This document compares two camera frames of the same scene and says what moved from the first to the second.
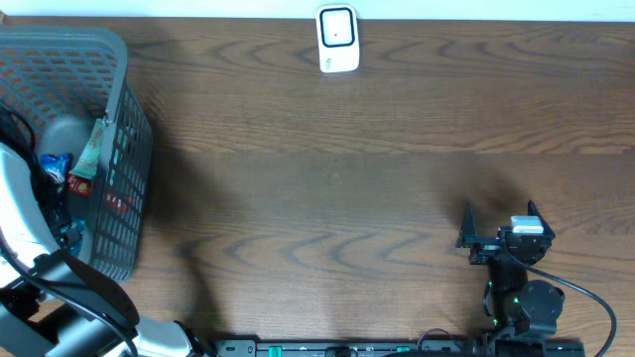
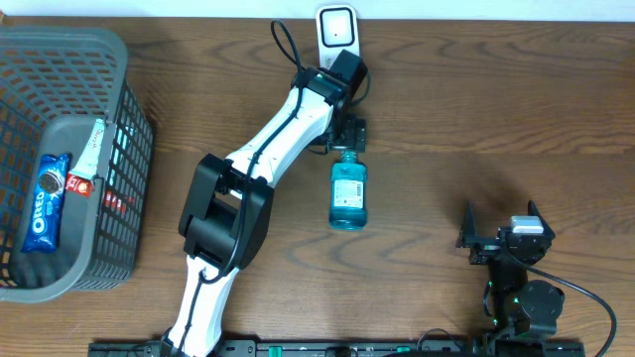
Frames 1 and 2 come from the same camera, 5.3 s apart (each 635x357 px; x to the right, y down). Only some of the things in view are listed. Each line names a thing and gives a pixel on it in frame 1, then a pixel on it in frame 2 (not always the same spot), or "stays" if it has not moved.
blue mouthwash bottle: [73, 232] to [348, 209]
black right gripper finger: [467, 237] stays
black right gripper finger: [547, 230] stays
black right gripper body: [484, 253] stays
